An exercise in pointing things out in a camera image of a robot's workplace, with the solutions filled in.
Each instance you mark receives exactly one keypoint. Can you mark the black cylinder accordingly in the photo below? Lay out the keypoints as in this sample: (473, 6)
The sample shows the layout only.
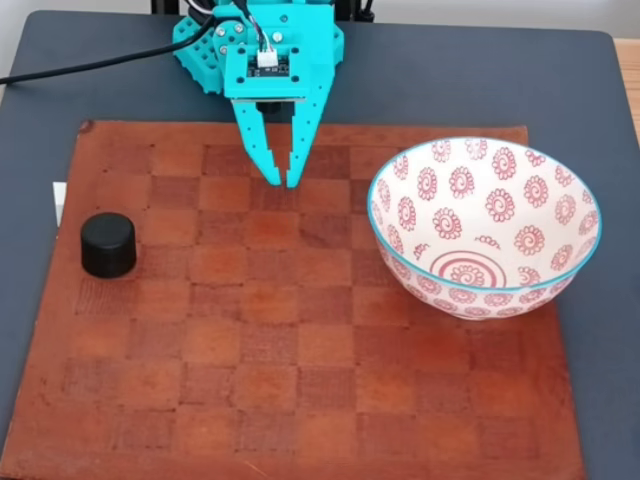
(107, 245)

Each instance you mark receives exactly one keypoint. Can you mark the white bowl red flower pattern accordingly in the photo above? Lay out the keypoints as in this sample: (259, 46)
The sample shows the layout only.
(465, 235)

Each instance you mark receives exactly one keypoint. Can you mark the brown leather chessboard mat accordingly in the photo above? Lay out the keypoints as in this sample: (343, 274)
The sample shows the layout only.
(300, 350)

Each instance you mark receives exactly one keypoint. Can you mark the teal square camera box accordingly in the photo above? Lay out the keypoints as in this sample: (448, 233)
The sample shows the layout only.
(235, 85)

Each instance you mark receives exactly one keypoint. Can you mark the black metal post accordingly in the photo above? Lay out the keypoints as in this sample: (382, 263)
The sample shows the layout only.
(357, 10)
(162, 6)

